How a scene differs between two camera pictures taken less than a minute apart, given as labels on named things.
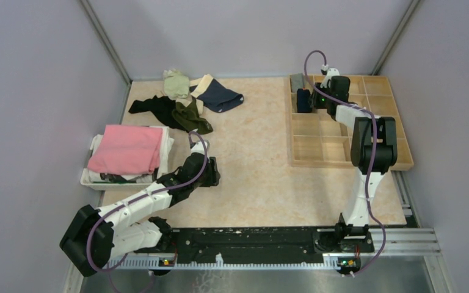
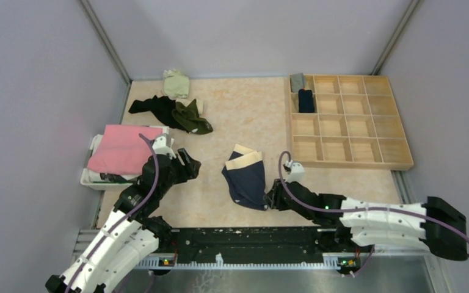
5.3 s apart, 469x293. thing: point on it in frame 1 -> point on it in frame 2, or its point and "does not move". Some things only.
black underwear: [162, 107] does not move
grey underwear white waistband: [296, 82] does not move
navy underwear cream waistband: [215, 96] -> [244, 171]
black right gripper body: [320, 100] -> [279, 202]
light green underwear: [176, 86] does not move
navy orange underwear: [303, 102] does not move
